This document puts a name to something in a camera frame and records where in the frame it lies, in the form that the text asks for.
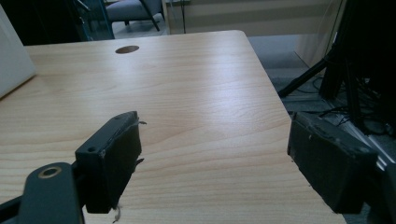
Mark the dark cabinet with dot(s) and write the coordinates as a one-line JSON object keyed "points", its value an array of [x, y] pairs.
{"points": [[93, 18]]}

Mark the black tripod stand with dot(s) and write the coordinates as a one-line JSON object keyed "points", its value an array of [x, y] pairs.
{"points": [[339, 62]]}

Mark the grey chair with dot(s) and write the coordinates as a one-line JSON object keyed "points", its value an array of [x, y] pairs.
{"points": [[130, 9]]}

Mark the white plastic bin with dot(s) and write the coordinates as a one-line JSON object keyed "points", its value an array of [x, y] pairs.
{"points": [[14, 59]]}

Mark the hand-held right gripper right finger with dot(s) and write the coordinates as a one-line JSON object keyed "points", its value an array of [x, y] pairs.
{"points": [[330, 165]]}

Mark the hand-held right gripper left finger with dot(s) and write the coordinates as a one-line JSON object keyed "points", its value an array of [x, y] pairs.
{"points": [[109, 168]]}

